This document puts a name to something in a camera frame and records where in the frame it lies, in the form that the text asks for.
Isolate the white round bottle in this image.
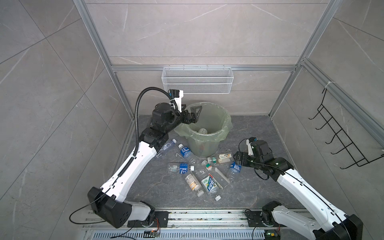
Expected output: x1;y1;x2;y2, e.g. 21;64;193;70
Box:
198;128;208;135

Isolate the clear rectangular plastic tray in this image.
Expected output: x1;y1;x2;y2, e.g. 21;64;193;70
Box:
214;167;231;184

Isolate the green white label bottle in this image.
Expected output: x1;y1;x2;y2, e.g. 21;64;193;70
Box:
201;174;220;202

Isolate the white bottle orange label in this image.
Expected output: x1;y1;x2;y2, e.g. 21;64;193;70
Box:
185;173;204;197

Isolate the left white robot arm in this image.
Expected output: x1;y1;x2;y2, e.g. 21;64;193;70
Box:
87;103;203;228

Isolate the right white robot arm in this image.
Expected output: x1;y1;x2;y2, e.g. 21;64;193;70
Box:
233;138;364;240

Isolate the green plastic bin liner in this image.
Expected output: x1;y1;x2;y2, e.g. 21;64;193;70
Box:
175;103;233;143

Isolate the green mesh trash bin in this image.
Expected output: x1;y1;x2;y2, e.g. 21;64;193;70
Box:
185;103;233;157

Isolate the small beige label package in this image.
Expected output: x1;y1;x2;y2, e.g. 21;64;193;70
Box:
218;153;234;164

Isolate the small green white jar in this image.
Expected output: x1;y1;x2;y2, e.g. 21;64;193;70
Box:
207;156;217;166

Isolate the small green cap bottle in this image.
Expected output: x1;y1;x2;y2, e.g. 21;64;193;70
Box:
202;160;212;171

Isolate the clear bottle blue cap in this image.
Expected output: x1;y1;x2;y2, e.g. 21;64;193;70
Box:
155;139;177;159

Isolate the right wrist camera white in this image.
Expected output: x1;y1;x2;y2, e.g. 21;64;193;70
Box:
246;137;258;156

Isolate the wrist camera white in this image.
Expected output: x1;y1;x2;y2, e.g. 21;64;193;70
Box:
168;89;184;113
246;137;258;156

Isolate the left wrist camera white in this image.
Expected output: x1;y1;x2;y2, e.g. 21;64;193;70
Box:
168;89;184;113

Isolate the white wire wall basket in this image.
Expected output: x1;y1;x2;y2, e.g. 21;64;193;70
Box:
162;67;234;94

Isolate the left black corrugated cable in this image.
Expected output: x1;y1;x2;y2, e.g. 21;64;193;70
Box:
118;86;172;178

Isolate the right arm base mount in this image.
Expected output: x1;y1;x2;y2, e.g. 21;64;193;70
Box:
244;209;285;228

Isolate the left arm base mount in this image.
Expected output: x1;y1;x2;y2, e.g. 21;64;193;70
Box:
127;211;170;229

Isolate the black wire hook rack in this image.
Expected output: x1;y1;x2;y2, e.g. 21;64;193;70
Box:
309;89;384;170

